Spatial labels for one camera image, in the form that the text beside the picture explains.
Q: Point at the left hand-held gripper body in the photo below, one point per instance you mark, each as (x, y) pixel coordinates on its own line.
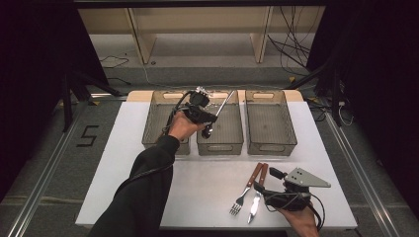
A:
(197, 113)

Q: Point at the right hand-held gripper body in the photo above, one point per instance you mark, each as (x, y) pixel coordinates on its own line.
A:
(291, 199)

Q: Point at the metal spoon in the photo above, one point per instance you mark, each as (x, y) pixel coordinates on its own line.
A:
(224, 105)

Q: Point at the grey transparent plastic bin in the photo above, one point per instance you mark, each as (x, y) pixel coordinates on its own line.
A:
(227, 131)
(154, 121)
(270, 126)

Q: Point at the person's left hand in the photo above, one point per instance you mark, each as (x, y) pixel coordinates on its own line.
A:
(183, 126)

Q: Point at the person's right hand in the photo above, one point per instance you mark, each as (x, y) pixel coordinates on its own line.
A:
(303, 222)

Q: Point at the white table sheet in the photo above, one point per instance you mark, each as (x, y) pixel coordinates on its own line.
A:
(112, 148)

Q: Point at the light wooden shelf unit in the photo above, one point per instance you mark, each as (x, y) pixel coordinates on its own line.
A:
(197, 19)

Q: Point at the black metal stand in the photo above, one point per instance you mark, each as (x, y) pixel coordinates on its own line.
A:
(335, 95)

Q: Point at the black tripod stand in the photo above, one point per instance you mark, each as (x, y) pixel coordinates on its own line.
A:
(67, 105)

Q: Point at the black curtain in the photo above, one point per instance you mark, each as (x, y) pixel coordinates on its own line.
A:
(33, 82)
(382, 82)

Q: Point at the aluminium floor rail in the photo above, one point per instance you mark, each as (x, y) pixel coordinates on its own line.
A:
(42, 184)
(359, 171)

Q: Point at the black metal frame bar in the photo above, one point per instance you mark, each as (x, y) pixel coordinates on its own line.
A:
(197, 3)

